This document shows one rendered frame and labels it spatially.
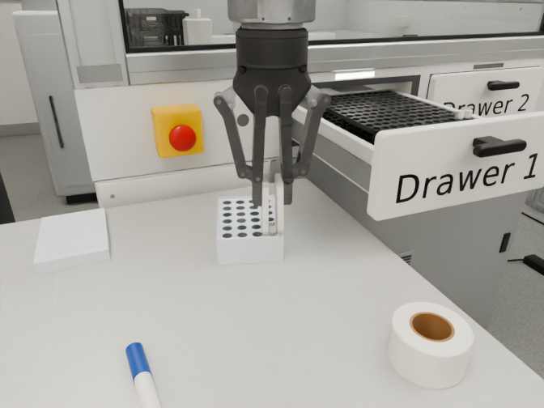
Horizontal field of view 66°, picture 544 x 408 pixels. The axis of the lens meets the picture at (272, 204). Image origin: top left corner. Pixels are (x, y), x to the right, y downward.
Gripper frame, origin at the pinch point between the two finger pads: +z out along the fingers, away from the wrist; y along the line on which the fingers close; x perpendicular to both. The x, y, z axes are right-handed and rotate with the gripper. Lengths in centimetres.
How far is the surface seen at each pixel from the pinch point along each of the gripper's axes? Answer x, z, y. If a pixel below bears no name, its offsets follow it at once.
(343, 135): 9.4, -5.5, 10.9
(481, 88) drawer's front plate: 37, -6, 46
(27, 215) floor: 166, 83, -117
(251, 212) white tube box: 6.1, 4.2, -2.3
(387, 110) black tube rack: 19.4, -6.4, 20.6
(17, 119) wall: 319, 69, -184
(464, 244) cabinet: 41, 34, 53
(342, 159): 8.9, -2.3, 10.8
